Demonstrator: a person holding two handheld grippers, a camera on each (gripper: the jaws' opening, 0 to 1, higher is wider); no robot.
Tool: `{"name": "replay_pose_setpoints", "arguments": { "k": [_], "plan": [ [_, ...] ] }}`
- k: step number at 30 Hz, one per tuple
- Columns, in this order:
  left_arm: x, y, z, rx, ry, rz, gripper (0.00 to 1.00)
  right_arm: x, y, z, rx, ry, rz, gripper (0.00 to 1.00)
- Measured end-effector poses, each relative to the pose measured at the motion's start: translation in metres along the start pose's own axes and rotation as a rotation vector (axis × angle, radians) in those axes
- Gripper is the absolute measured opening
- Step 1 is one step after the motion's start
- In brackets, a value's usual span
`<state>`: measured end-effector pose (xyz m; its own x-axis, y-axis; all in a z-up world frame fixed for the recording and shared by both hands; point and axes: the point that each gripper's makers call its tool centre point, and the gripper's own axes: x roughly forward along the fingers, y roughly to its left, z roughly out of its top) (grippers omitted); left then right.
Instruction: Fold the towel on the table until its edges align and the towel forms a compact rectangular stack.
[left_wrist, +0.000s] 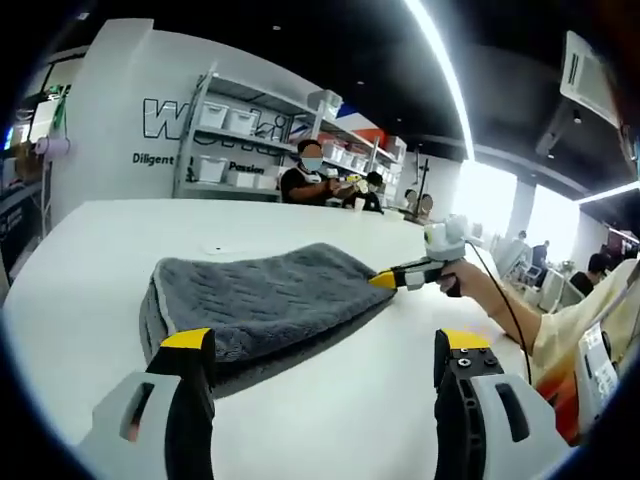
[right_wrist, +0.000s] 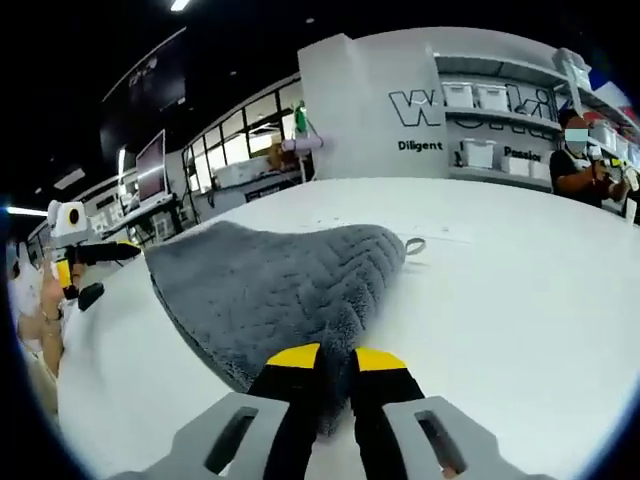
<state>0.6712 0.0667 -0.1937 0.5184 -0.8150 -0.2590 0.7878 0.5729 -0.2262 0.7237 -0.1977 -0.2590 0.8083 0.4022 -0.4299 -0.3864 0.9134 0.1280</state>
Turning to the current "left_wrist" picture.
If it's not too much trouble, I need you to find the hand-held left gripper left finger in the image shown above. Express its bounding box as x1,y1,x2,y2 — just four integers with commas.
74,327,218,480

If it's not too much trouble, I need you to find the green hanging strap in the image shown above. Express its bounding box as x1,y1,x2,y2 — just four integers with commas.
49,85,72,134

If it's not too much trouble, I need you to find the white table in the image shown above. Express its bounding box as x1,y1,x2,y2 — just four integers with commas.
2,198,576,480

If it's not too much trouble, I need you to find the grey metal shelving rack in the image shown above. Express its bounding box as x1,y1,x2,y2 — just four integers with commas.
319,122,406,201
172,62,329,201

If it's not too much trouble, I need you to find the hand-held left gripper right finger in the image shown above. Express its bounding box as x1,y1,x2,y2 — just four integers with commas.
432,327,576,480

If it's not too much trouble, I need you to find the clear storage bin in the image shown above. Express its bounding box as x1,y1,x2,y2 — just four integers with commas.
307,89,344,119

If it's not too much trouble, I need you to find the white ceiling air conditioner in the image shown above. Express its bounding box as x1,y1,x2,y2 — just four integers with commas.
558,29,622,127

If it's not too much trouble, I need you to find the white ceiling light strip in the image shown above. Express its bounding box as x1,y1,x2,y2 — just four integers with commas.
402,0,476,162
579,180,640,204

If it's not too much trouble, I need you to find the white chest device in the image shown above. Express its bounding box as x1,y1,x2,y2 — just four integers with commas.
574,324,624,426

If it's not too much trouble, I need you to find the black sign panel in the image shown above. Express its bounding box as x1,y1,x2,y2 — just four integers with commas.
0,187,44,251

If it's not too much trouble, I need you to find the grey towel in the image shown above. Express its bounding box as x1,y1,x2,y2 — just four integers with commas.
138,242,399,366

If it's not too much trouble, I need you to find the red orange cloth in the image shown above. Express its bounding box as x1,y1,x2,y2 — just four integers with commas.
537,369,584,446

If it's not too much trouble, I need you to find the black tripod stand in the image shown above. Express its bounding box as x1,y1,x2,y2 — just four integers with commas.
413,154,434,224

